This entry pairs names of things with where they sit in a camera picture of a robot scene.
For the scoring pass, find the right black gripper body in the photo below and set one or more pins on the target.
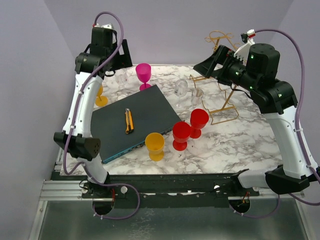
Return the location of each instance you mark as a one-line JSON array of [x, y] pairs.
[[230, 71]]

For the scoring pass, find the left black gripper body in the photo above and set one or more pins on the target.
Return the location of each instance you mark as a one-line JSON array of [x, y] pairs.
[[114, 63]]

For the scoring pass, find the clear wine glass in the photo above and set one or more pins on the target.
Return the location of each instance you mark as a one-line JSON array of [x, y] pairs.
[[196, 97], [180, 90], [122, 80]]

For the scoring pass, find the magenta plastic wine glass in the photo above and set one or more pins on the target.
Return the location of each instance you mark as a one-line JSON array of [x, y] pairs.
[[143, 72]]

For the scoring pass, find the gold wire glass rack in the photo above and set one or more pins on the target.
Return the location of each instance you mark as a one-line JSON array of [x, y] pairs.
[[214, 37]]

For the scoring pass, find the red plastic wine glass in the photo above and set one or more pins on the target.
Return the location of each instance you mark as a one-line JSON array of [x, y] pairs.
[[181, 133]]

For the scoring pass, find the yellow plastic wine glass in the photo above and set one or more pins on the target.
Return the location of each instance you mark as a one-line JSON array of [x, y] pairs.
[[155, 143]]

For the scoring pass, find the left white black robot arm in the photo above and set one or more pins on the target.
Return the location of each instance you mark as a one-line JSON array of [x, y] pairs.
[[100, 56]]

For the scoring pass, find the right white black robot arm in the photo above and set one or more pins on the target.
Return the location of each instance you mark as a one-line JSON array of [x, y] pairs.
[[254, 67]]

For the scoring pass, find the orange utility knife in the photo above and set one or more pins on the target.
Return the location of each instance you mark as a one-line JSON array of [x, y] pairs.
[[129, 121]]

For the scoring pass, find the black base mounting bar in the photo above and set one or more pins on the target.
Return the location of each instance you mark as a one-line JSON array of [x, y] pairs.
[[217, 190]]

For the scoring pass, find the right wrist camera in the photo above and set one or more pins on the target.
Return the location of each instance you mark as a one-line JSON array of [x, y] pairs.
[[243, 51]]

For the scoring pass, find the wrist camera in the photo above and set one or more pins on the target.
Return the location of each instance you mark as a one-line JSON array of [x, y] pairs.
[[243, 51], [110, 27]]

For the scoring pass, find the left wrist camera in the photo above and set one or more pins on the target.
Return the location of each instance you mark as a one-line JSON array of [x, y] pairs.
[[110, 27]]

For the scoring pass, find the dark blue network switch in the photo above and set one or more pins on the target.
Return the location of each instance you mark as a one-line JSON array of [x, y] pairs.
[[151, 112]]

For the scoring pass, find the aluminium extrusion rail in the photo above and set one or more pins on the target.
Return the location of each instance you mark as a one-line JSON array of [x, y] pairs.
[[64, 190]]

